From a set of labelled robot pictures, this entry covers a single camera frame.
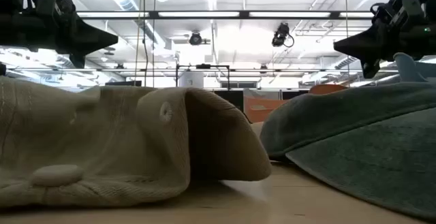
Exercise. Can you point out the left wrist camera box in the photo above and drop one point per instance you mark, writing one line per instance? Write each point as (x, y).
(51, 2)

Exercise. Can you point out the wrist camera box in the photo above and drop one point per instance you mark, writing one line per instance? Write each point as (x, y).
(407, 9)
(51, 2)

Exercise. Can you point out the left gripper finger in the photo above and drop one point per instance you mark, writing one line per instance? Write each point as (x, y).
(88, 45)
(88, 30)

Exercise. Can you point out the black partition panel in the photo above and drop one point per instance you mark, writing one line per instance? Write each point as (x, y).
(231, 99)

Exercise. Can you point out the green cap hat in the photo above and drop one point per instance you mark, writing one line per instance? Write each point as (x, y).
(357, 142)

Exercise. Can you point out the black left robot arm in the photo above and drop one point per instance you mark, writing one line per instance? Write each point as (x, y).
(13, 30)

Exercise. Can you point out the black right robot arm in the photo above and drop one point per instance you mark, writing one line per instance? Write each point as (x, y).
(432, 43)

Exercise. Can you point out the orange plastic basket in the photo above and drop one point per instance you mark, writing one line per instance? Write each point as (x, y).
(259, 113)

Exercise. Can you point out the black overhead camera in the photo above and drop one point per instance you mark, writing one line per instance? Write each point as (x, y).
(281, 35)

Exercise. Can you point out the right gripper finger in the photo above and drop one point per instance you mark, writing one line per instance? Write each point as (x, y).
(364, 53)
(364, 36)

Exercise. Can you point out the beige cap hat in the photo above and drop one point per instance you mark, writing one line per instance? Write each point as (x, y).
(102, 132)

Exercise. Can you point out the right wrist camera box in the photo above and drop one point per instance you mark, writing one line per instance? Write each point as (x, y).
(407, 9)

